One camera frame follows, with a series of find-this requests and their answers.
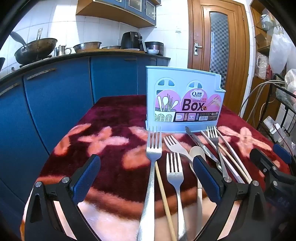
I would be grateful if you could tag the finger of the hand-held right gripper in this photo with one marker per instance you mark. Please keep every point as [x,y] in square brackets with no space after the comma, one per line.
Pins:
[282,153]
[261,160]

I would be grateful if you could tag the black air fryer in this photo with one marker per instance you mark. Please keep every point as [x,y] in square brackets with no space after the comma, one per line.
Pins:
[130,40]

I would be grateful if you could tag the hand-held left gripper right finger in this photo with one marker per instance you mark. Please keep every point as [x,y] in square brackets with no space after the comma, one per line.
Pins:
[205,178]

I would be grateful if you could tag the large steel fork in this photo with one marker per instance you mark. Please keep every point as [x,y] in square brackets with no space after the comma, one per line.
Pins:
[153,153]

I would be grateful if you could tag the crumpled white plastic bag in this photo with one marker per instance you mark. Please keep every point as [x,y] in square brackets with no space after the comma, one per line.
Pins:
[291,78]

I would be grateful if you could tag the steel pitcher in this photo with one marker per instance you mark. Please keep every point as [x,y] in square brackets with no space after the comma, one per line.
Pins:
[60,51]

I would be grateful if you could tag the wooden chopstick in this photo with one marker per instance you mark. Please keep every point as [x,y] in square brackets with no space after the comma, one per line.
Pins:
[163,197]
[225,150]

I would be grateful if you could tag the steel mixing bowl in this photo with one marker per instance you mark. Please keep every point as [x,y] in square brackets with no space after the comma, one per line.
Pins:
[87,47]

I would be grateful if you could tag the blue wall cabinet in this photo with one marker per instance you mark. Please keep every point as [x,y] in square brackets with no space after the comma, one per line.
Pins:
[138,7]

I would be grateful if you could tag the dark wok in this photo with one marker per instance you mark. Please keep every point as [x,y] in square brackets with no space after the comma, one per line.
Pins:
[34,51]

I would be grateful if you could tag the wooden door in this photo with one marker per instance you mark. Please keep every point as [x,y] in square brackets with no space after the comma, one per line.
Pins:
[201,27]

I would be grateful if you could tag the small white bowl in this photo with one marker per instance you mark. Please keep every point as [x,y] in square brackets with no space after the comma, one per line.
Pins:
[152,52]

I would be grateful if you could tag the red floral blanket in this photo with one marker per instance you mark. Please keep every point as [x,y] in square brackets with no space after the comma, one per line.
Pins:
[111,162]

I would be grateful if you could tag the wooden shelf unit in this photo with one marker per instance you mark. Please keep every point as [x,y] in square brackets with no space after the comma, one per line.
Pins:
[253,97]

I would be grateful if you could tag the pink and white bag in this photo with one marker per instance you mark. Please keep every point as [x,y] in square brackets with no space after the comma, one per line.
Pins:
[261,66]

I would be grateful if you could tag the light blue utensil box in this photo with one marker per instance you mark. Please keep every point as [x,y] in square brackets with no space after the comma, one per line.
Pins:
[185,76]

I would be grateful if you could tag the white plate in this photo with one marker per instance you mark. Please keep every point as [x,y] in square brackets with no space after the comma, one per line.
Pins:
[131,49]

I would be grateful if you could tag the white plastic fork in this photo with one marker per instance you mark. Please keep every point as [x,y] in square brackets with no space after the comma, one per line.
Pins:
[172,144]

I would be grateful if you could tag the blue base cabinet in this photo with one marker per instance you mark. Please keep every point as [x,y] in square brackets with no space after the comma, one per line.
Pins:
[57,104]

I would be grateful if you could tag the dark rice cooker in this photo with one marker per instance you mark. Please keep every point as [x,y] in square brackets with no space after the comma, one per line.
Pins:
[155,46]

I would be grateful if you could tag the steel table knife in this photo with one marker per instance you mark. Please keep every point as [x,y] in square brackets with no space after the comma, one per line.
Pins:
[196,141]

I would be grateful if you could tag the silver chopstick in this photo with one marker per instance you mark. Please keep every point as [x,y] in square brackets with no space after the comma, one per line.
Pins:
[231,153]
[204,135]

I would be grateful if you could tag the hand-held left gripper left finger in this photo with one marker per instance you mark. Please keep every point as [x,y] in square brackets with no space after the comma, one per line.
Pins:
[86,176]

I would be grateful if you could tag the cardboard box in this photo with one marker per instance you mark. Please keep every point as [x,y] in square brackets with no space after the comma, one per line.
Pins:
[261,40]

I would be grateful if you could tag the white power strip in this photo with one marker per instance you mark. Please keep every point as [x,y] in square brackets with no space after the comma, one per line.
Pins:
[274,129]

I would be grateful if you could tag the white plastic spoon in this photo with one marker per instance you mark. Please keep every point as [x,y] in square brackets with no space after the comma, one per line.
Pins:
[196,151]

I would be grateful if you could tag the gas stove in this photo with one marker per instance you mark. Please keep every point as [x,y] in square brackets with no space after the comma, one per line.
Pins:
[25,65]

